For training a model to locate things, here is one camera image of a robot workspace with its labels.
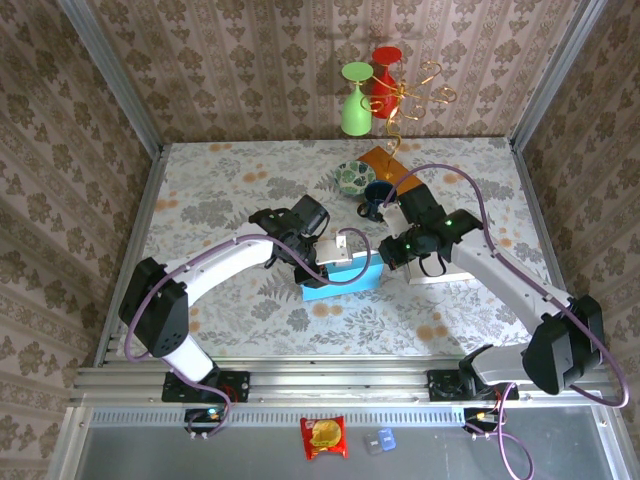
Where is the green wine glass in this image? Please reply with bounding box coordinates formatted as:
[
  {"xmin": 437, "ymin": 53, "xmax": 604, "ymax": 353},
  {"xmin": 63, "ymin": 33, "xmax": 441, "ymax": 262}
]
[{"xmin": 339, "ymin": 61, "xmax": 375, "ymax": 138}]

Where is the red wine glass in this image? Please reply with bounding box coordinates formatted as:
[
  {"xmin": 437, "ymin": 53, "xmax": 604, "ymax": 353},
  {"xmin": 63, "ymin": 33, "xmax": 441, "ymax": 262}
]
[{"xmin": 369, "ymin": 45, "xmax": 404, "ymax": 120}]

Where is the slotted grey cable duct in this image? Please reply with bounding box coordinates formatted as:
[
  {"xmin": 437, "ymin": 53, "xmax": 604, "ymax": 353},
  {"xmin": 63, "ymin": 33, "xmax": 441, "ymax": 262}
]
[{"xmin": 89, "ymin": 405, "xmax": 466, "ymax": 427}]

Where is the red snack packet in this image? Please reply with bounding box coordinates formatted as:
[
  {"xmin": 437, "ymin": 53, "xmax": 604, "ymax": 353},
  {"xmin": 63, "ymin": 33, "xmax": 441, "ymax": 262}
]
[{"xmin": 299, "ymin": 414, "xmax": 349, "ymax": 461}]

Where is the teal paper box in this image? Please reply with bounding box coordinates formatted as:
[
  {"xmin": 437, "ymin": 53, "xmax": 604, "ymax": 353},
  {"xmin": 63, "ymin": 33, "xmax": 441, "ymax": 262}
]
[{"xmin": 301, "ymin": 249, "xmax": 385, "ymax": 303}]

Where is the white paper box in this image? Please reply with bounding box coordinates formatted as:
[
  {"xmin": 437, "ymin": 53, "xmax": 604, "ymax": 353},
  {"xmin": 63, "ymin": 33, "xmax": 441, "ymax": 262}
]
[{"xmin": 405, "ymin": 259, "xmax": 481, "ymax": 287}]

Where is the green leaf pattern bowl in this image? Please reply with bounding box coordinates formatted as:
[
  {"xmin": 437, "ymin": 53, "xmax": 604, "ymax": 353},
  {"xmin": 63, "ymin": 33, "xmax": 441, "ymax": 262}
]
[{"xmin": 333, "ymin": 161, "xmax": 379, "ymax": 199}]

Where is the floral tablecloth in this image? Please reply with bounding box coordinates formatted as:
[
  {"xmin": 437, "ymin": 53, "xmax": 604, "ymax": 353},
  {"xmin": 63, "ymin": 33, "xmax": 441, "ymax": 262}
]
[{"xmin": 117, "ymin": 138, "xmax": 574, "ymax": 357}]

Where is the aluminium frame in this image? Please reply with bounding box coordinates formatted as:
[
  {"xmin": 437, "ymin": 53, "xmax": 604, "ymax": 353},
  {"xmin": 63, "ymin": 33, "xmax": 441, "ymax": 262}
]
[{"xmin": 47, "ymin": 0, "xmax": 640, "ymax": 480}]

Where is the gold wire rack, wooden base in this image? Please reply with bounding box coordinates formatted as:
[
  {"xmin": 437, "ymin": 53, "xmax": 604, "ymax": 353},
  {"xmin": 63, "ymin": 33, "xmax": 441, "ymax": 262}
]
[{"xmin": 356, "ymin": 60, "xmax": 459, "ymax": 197}]

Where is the dark blue mug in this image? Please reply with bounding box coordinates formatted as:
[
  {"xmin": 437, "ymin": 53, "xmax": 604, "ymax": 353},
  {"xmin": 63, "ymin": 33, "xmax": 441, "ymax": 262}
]
[{"xmin": 356, "ymin": 180, "xmax": 399, "ymax": 222}]

